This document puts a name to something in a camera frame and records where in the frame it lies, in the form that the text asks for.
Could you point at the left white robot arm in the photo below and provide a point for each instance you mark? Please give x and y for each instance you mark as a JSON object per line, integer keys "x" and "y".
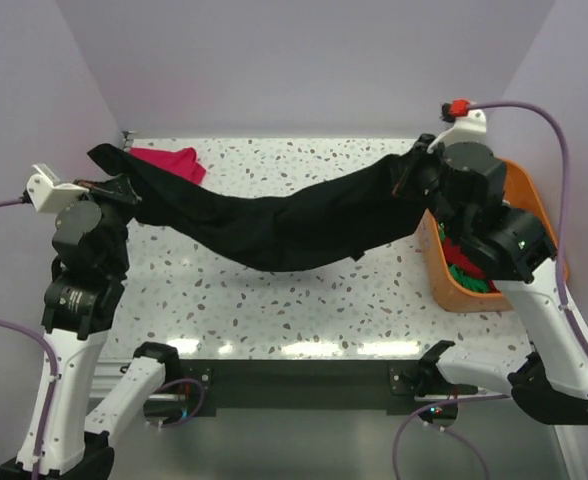
{"x": 66, "y": 440}

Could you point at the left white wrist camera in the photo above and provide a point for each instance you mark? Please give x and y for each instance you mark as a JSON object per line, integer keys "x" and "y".
{"x": 48, "y": 194}

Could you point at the green t shirt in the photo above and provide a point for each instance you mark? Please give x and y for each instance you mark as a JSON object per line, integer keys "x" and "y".
{"x": 469, "y": 280}

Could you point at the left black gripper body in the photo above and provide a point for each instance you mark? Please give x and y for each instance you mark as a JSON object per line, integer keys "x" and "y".
{"x": 108, "y": 195}

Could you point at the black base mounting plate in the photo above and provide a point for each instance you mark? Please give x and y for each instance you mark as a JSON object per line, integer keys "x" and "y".
{"x": 326, "y": 384}

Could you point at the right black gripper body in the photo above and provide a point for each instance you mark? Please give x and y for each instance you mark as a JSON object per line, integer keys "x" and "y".
{"x": 418, "y": 177}

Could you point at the orange plastic basket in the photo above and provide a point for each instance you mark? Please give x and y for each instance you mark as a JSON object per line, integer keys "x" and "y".
{"x": 456, "y": 284}

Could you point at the black t shirt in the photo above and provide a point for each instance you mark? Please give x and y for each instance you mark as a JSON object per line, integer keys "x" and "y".
{"x": 316, "y": 226}

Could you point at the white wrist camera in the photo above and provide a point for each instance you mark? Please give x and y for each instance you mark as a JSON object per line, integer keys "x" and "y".
{"x": 466, "y": 124}
{"x": 48, "y": 194}

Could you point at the folded pink t shirt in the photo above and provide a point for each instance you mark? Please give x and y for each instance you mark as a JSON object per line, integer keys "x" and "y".
{"x": 183, "y": 163}

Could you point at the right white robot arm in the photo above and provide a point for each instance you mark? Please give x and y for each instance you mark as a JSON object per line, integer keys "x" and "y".
{"x": 463, "y": 186}

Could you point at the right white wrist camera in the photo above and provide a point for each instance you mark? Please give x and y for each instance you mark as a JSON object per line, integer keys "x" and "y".
{"x": 466, "y": 124}

